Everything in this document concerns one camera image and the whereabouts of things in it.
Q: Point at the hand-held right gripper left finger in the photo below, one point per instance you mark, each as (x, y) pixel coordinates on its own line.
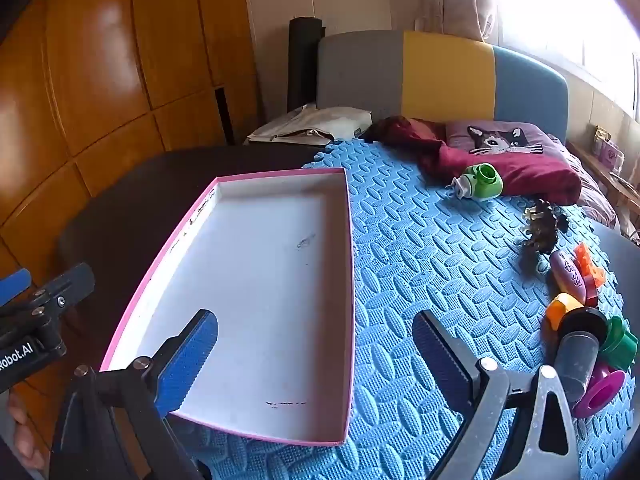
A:
(187, 360)

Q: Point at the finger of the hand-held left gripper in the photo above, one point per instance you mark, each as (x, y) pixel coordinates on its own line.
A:
(15, 284)
(70, 285)

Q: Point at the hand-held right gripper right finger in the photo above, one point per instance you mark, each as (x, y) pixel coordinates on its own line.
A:
(435, 350)

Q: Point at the pink cardboard box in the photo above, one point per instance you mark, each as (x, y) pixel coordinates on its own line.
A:
(260, 285)

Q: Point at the orange hexagonal piece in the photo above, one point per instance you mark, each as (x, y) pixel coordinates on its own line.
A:
(560, 310)

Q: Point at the black grey flashlight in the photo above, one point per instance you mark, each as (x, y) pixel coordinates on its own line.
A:
(577, 355)

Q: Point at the purple oval case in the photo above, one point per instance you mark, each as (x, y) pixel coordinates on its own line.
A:
(567, 275)

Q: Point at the dark wooden massager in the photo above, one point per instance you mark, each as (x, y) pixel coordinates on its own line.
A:
(542, 232)

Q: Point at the red plastic block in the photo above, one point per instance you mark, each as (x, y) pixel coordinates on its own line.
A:
(592, 294)

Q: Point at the magenta plastic funnel piece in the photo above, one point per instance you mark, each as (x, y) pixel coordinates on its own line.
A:
(600, 395)

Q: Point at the light green plastic toy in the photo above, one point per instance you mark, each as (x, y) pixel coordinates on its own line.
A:
(485, 182)

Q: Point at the orange cube block toy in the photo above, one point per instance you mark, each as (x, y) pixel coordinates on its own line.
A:
(587, 262)

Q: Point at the dark green plastic piece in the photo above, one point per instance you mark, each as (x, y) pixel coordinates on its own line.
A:
(620, 342)

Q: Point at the person's left hand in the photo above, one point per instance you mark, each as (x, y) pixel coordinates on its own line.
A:
(25, 435)

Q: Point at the blue foam mat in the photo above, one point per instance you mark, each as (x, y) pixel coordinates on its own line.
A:
(425, 260)

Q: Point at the maroon cloth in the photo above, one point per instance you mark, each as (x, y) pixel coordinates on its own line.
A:
(525, 175)

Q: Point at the purple cat pillow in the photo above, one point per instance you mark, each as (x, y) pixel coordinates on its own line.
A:
(500, 137)

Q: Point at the mauve bed sheet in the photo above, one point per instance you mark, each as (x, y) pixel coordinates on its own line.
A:
(590, 185)

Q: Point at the wooden wardrobe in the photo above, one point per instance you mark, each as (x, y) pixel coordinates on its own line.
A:
(100, 60)

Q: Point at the wooden bedside shelf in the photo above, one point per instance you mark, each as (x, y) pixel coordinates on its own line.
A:
(615, 185)

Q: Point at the white cloth bag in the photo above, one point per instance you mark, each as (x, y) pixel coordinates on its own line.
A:
(320, 122)

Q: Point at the small pink box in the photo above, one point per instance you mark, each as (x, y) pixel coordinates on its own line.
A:
(610, 152)

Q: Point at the grey yellow blue headboard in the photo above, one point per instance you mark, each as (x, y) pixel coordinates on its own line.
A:
(450, 75)

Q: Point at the window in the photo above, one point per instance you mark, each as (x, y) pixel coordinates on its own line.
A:
(550, 10)

